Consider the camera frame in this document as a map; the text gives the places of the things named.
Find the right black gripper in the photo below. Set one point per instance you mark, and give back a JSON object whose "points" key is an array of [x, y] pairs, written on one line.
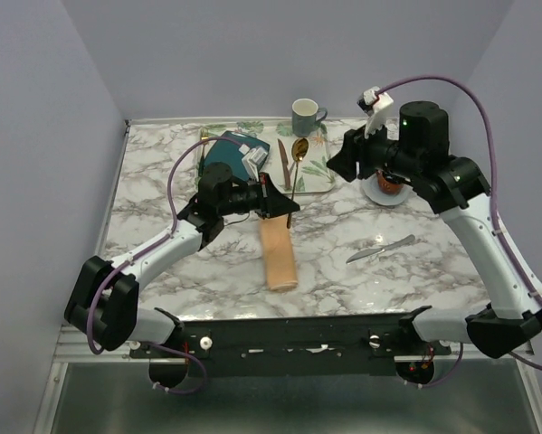
{"points": [[355, 149]]}

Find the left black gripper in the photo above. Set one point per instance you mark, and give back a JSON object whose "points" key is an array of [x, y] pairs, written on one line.
{"points": [[271, 202]]}

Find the gold spoon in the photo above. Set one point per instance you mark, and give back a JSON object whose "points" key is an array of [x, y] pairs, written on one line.
{"points": [[299, 150]]}

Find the orange cloth napkin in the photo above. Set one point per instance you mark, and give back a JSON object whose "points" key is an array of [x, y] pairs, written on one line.
{"points": [[278, 256]]}

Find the silver table knife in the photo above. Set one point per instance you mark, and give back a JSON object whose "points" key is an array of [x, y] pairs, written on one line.
{"points": [[373, 251]]}

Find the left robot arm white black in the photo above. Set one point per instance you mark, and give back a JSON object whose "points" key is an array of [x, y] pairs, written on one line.
{"points": [[104, 302]]}

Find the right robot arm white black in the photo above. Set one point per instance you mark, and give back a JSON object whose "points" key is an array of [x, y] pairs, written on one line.
{"points": [[458, 192]]}

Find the grey saucer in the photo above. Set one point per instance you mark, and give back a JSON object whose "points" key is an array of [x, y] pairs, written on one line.
{"points": [[372, 191]]}

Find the leaf pattern serving tray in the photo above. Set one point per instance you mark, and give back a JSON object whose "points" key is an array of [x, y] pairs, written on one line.
{"points": [[314, 176]]}

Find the red brown small cup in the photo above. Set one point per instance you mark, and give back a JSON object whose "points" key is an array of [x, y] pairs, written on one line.
{"points": [[388, 184]]}

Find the grey green mug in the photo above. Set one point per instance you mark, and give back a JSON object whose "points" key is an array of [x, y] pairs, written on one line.
{"points": [[306, 116]]}

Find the teal square plate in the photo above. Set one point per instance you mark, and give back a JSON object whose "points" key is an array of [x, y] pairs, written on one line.
{"points": [[231, 153]]}

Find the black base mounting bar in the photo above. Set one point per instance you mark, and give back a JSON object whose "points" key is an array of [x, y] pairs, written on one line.
{"points": [[297, 346]]}

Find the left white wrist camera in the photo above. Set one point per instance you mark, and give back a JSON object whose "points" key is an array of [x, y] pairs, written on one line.
{"points": [[253, 159]]}

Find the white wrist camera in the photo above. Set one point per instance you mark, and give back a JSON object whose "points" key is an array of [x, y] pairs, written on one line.
{"points": [[253, 159], [376, 105]]}

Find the brown handled knife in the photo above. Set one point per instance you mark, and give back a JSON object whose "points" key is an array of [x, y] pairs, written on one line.
{"points": [[284, 164]]}

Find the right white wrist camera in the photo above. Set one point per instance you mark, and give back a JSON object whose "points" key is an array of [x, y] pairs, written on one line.
{"points": [[376, 105]]}

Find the gold fork green handle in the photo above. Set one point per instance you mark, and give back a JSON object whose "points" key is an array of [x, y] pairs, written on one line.
{"points": [[203, 136]]}

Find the aluminium frame rail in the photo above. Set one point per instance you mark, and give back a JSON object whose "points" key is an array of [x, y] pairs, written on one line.
{"points": [[72, 347]]}

